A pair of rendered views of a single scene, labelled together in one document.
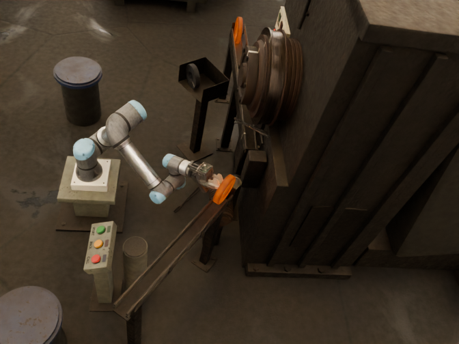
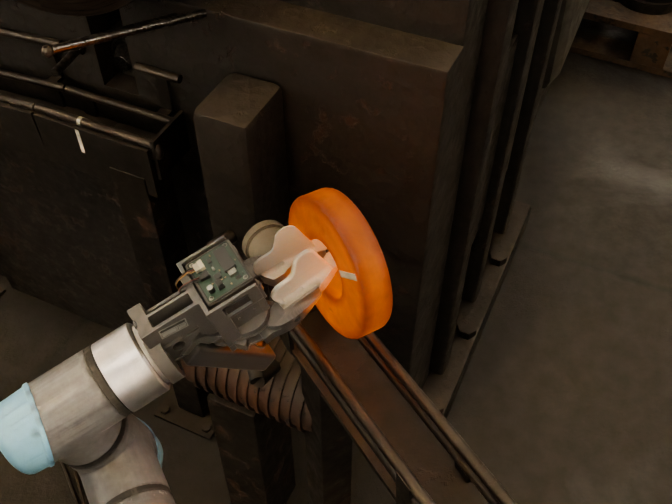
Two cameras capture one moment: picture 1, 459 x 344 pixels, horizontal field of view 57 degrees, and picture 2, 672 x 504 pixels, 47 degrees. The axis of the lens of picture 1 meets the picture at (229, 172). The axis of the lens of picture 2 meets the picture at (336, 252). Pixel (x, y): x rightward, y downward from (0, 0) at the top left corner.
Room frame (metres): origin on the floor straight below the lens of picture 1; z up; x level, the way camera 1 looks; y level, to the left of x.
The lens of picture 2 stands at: (0.90, 0.40, 1.37)
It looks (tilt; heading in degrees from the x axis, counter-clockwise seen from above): 48 degrees down; 309
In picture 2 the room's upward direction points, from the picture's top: straight up
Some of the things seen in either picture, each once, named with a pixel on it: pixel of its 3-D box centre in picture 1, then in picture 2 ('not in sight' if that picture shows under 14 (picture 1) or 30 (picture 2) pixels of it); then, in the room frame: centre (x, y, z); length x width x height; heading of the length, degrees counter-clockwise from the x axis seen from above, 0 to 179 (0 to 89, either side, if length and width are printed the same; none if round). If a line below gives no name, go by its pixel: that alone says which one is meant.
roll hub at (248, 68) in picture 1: (246, 75); not in sight; (1.68, 0.04, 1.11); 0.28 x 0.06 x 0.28; 14
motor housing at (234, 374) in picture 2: (216, 223); (275, 436); (1.35, 0.00, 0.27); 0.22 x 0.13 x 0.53; 14
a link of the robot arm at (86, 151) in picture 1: (85, 152); not in sight; (1.42, 0.80, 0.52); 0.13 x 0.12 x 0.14; 157
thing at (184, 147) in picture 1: (198, 113); not in sight; (2.12, 0.32, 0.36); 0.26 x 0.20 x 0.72; 49
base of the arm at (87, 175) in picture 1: (88, 166); not in sight; (1.41, 0.80, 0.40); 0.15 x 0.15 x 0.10
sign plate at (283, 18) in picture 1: (281, 34); not in sight; (2.06, -0.07, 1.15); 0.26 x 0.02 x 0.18; 14
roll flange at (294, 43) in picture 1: (281, 79); not in sight; (1.72, -0.13, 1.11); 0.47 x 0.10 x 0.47; 14
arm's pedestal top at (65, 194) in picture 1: (90, 179); not in sight; (1.41, 0.79, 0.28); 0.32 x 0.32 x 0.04; 15
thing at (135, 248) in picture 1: (135, 269); not in sight; (0.94, 0.35, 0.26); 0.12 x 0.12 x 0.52
